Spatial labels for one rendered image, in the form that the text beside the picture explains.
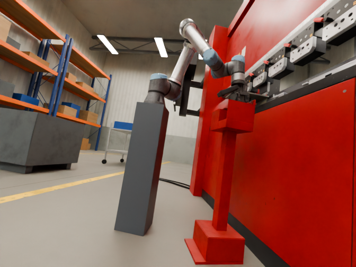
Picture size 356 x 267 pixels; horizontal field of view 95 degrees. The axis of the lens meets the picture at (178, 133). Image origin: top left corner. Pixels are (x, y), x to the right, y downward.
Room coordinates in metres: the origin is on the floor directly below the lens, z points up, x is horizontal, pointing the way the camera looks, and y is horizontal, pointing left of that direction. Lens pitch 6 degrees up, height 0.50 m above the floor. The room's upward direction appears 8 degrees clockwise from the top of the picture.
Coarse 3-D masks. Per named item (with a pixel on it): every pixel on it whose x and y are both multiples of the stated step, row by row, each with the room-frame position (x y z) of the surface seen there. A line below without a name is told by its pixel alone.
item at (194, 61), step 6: (192, 60) 2.19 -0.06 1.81; (192, 66) 2.24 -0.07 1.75; (186, 72) 2.43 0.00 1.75; (192, 72) 2.41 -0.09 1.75; (186, 78) 2.58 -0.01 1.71; (192, 78) 2.62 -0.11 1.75; (186, 84) 2.58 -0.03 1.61; (186, 90) 2.58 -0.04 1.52; (186, 96) 2.58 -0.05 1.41; (186, 102) 2.58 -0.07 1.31; (180, 108) 2.58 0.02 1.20; (186, 108) 2.58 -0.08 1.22; (180, 114) 2.59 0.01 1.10
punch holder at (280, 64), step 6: (282, 48) 1.01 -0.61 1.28; (288, 48) 0.99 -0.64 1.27; (276, 54) 1.07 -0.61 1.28; (282, 54) 1.01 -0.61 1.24; (288, 54) 0.99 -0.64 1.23; (270, 60) 1.13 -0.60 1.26; (276, 60) 1.07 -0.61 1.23; (282, 60) 1.00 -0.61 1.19; (288, 60) 1.00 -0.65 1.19; (270, 66) 1.13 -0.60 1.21; (276, 66) 1.06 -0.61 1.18; (282, 66) 1.00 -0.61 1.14; (288, 66) 1.00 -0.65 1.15; (294, 66) 1.00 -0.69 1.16; (270, 72) 1.12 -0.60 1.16; (276, 72) 1.05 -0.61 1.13; (282, 72) 1.04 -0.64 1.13; (288, 72) 1.03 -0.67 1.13; (276, 78) 1.13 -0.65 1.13
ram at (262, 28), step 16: (256, 0) 1.42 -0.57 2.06; (272, 0) 1.17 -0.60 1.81; (288, 0) 1.00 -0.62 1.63; (304, 0) 0.87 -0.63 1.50; (320, 0) 0.77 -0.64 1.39; (336, 0) 0.68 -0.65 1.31; (256, 16) 1.39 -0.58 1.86; (272, 16) 1.15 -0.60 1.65; (288, 16) 0.99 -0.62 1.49; (304, 16) 0.86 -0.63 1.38; (320, 16) 0.76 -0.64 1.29; (240, 32) 1.72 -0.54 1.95; (256, 32) 1.37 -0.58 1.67; (272, 32) 1.14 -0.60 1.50; (288, 32) 0.97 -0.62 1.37; (240, 48) 1.67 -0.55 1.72; (256, 48) 1.34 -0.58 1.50; (224, 80) 2.05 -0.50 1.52; (224, 96) 2.05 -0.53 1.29
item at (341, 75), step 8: (344, 72) 0.54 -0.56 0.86; (352, 72) 0.52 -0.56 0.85; (320, 80) 0.63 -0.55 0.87; (328, 80) 0.60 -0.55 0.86; (336, 80) 0.57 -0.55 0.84; (344, 80) 0.54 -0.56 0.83; (304, 88) 0.70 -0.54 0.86; (312, 88) 0.66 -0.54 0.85; (320, 88) 0.63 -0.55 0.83; (280, 96) 0.85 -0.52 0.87; (288, 96) 0.79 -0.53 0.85; (296, 96) 0.74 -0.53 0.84; (264, 104) 0.98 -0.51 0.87; (272, 104) 0.91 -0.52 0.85; (256, 112) 1.06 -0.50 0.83
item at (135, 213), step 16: (144, 112) 1.00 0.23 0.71; (160, 112) 0.98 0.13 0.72; (144, 128) 1.00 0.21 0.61; (160, 128) 0.98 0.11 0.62; (144, 144) 0.99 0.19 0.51; (160, 144) 1.04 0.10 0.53; (128, 160) 1.01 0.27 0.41; (144, 160) 0.99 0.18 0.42; (160, 160) 1.11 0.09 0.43; (128, 176) 1.00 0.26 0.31; (144, 176) 0.99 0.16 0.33; (128, 192) 1.00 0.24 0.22; (144, 192) 0.99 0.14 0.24; (128, 208) 1.00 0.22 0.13; (144, 208) 0.98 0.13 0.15; (128, 224) 1.00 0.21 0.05; (144, 224) 0.98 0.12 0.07
